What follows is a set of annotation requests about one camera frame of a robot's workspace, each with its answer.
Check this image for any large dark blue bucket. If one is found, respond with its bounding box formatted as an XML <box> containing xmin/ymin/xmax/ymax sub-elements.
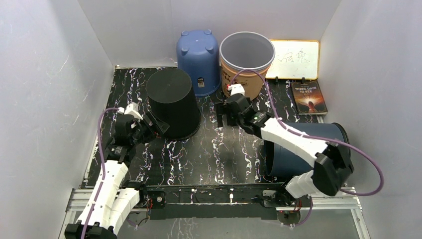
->
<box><xmin>261</xmin><ymin>122</ymin><xmax>349</xmax><ymax>179</ymax></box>

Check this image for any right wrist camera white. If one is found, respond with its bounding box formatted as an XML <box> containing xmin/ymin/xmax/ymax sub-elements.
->
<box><xmin>227</xmin><ymin>84</ymin><xmax>245</xmax><ymax>96</ymax></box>

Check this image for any light blue plastic bucket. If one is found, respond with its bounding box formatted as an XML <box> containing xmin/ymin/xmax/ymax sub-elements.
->
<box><xmin>176</xmin><ymin>29</ymin><xmax>221</xmax><ymax>97</ymax></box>

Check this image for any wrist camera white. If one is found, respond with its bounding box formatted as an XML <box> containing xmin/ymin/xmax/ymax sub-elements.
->
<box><xmin>117</xmin><ymin>102</ymin><xmax>143</xmax><ymax>120</ymax></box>
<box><xmin>227</xmin><ymin>84</ymin><xmax>245</xmax><ymax>96</ymax></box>

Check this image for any Three Days To See book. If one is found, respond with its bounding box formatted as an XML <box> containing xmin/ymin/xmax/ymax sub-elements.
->
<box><xmin>291</xmin><ymin>80</ymin><xmax>328</xmax><ymax>115</ymax></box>

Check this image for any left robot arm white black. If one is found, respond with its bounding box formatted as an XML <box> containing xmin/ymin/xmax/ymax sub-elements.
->
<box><xmin>64</xmin><ymin>110</ymin><xmax>169</xmax><ymax>239</ymax></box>

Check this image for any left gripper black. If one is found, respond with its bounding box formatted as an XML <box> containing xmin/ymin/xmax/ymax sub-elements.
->
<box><xmin>130</xmin><ymin>112</ymin><xmax>169</xmax><ymax>146</ymax></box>

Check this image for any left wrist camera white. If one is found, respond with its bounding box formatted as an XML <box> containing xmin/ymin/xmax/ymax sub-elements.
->
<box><xmin>117</xmin><ymin>102</ymin><xmax>143</xmax><ymax>120</ymax></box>

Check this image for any small whiteboard yellow frame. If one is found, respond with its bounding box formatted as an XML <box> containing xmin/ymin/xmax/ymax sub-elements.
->
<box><xmin>266</xmin><ymin>40</ymin><xmax>320</xmax><ymax>80</ymax></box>

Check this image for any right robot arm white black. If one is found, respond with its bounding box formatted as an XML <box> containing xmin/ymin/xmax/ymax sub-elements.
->
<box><xmin>215</xmin><ymin>94</ymin><xmax>354</xmax><ymax>206</ymax></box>

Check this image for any black ribbed plastic bucket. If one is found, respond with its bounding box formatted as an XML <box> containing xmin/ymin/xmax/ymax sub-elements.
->
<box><xmin>146</xmin><ymin>68</ymin><xmax>201</xmax><ymax>140</ymax></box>

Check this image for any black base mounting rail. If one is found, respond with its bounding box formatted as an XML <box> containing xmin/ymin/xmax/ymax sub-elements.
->
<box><xmin>146</xmin><ymin>183</ymin><xmax>311</xmax><ymax>220</ymax></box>

